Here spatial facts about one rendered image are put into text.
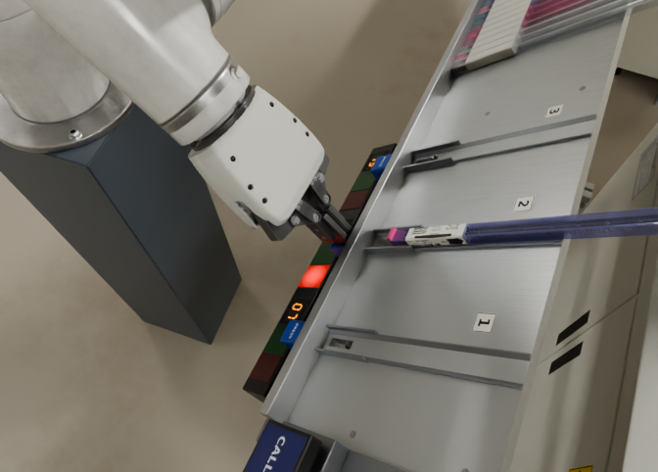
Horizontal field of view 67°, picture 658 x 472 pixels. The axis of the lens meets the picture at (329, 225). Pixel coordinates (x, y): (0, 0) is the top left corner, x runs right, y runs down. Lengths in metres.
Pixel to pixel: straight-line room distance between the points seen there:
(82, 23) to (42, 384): 1.05
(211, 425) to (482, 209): 0.89
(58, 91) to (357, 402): 0.47
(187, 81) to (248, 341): 0.90
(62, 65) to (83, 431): 0.86
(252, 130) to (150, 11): 0.12
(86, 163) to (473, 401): 0.49
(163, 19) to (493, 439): 0.36
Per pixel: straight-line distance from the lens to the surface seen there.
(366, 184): 0.61
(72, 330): 1.37
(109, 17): 0.41
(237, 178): 0.43
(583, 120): 0.48
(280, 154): 0.45
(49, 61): 0.63
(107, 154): 0.67
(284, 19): 1.91
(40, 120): 0.69
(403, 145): 0.56
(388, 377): 0.40
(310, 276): 0.56
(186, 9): 0.43
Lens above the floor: 1.16
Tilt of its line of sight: 60 degrees down
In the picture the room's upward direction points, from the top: straight up
